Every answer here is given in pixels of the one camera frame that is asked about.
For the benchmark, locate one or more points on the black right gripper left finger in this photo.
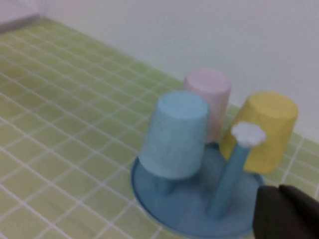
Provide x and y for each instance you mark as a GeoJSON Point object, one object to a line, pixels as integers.
{"type": "Point", "coordinates": [266, 219]}

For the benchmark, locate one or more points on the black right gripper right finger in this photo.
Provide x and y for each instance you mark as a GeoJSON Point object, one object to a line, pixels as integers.
{"type": "Point", "coordinates": [304, 207]}

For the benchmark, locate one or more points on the light blue cup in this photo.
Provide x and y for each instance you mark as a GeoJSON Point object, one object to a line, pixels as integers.
{"type": "Point", "coordinates": [174, 137]}

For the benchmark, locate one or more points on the blue cup stand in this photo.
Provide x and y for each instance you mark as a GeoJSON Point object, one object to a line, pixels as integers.
{"type": "Point", "coordinates": [189, 211]}

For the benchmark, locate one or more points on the yellow cup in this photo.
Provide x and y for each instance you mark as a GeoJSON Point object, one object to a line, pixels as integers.
{"type": "Point", "coordinates": [269, 119]}

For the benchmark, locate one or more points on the pale pink cup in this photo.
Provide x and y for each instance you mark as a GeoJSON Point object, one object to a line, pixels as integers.
{"type": "Point", "coordinates": [214, 99]}

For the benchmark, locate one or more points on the green checked tablecloth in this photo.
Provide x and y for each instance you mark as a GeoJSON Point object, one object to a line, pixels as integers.
{"type": "Point", "coordinates": [74, 124]}

